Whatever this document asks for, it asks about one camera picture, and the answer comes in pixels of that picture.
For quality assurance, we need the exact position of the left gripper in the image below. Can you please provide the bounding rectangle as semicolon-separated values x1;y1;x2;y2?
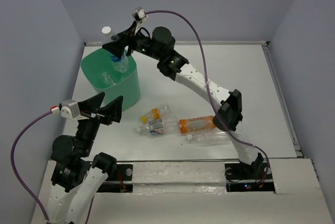
77;90;125;154

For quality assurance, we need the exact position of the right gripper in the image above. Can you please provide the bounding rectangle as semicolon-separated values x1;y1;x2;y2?
102;20;163;61

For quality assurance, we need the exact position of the blue label clear bottle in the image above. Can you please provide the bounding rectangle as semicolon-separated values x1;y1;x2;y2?
101;26;129;73

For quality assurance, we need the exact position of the clear plastic bottle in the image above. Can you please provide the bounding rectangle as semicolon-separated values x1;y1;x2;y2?
102;71;118;86

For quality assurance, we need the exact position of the yellow cap small bottle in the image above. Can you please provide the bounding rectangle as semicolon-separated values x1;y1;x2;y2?
140;103;171;123

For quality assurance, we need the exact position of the white label clear bottle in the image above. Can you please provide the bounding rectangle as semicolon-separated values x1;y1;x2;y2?
136;116;180;136

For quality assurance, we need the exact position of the orange label bottle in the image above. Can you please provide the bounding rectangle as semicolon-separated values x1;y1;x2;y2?
179;116;216;134

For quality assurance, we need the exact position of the large clear bottle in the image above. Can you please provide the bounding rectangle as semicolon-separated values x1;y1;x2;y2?
186;131;230;147

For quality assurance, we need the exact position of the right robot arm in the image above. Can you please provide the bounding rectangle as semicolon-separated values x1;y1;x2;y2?
102;22;267;178

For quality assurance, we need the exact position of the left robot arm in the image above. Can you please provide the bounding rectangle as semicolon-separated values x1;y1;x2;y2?
46;92;124;223

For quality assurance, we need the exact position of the green plastic bin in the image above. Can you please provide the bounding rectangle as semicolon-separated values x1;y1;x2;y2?
81;48;140;111

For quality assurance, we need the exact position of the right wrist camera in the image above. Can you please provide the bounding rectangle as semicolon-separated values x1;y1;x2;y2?
131;7;148;22

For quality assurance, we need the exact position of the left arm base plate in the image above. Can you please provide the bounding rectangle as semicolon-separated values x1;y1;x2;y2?
97;163;133;193

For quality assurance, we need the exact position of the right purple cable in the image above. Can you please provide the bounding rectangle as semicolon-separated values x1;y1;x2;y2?
145;9;270;191

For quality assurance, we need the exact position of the purple cable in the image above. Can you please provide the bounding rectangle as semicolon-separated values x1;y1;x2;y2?
145;9;270;191
10;105;62;222

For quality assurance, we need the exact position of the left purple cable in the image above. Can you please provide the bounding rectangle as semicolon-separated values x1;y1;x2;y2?
10;105;62;222

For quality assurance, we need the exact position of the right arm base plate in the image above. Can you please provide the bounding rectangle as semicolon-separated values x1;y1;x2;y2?
224;162;275;193

